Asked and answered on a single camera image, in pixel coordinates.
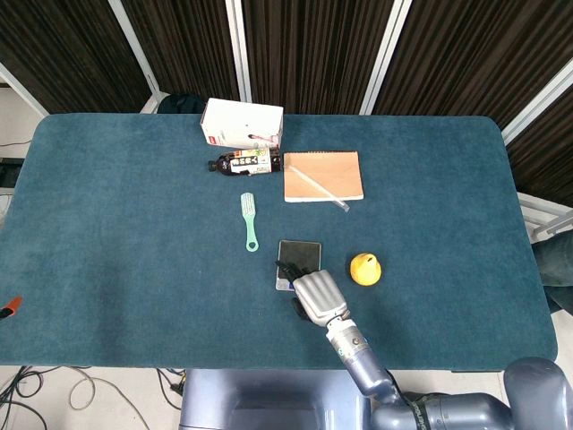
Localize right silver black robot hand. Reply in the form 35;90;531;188
274;259;350;326

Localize silver digital kitchen scale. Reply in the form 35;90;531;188
274;239;323;292

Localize yellow pear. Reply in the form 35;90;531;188
349;253;384;287

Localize clear plastic pen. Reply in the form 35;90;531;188
286;163;351;213

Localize blue grey robot torso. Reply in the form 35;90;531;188
178;367;373;430

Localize light green plastic brush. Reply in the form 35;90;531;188
240;192;261;253

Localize brown cover notebook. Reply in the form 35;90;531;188
282;150;366;204

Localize dark tea bottle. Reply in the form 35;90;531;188
207;147;284;177

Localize teal table cloth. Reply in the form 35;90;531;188
0;112;560;373

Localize white cardboard box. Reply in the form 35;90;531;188
199;98;285;151

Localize black rounded chair back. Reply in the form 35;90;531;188
157;92;208;116

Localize grey metal rack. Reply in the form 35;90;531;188
517;191;573;245

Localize dark teal cushion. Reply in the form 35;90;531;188
532;232;573;314

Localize dark pleated partition panel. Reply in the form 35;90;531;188
120;0;243;102
0;0;151;116
373;0;573;131
241;0;395;116

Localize black floor box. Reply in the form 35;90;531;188
0;157;23;192

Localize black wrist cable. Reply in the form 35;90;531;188
382;367;406;400

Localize black cable with plug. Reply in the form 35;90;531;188
156;367;187;411

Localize white floor cable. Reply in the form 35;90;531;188
69;374;150;430

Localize white partition post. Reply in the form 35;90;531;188
500;57;573;147
107;0;169;114
225;0;252;103
0;62;50;117
359;0;413;116

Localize black floor cable bundle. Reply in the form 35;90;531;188
0;365;51;430

